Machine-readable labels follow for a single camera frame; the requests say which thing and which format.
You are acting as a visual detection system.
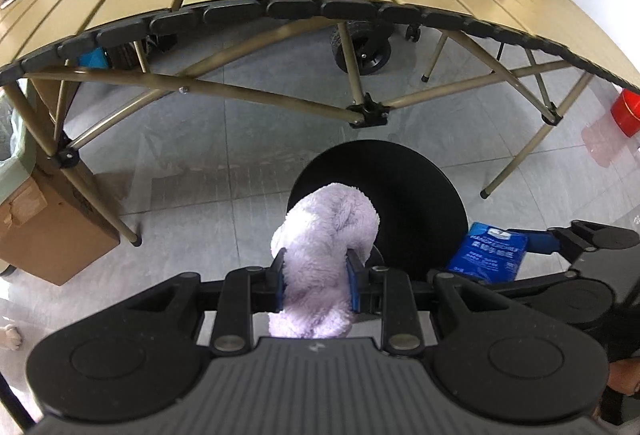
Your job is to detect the blue tissue packet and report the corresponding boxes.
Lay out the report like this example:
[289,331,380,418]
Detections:
[446,221,530,285]

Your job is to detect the black trash bin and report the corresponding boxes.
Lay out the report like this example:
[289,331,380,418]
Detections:
[286,140,470,288]

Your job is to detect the pale fuzzy object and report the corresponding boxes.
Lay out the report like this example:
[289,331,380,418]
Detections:
[0,324,24,349]

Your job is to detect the brown cardboard box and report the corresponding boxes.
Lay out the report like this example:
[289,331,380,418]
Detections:
[0,165,122,287]

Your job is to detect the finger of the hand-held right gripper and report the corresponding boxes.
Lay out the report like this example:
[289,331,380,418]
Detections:
[520,220,640,266]
[467,268,586,301]

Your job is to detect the lavender plush toy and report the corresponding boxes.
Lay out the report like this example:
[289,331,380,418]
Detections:
[268,184,381,340]

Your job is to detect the bin with green liner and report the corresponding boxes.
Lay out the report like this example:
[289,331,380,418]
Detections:
[0,90,36,206]

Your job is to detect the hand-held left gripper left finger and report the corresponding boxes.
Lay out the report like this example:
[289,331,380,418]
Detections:
[125,249,288,356]

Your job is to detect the red container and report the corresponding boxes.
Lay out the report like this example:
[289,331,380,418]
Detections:
[611,88,640,137]

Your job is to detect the person's right hand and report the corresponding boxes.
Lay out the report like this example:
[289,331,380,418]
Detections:
[607,359,640,397]

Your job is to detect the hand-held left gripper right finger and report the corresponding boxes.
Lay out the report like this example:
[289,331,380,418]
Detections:
[346,249,506,356]

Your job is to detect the black stand leg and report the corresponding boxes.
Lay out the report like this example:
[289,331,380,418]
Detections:
[0,365,31,435]

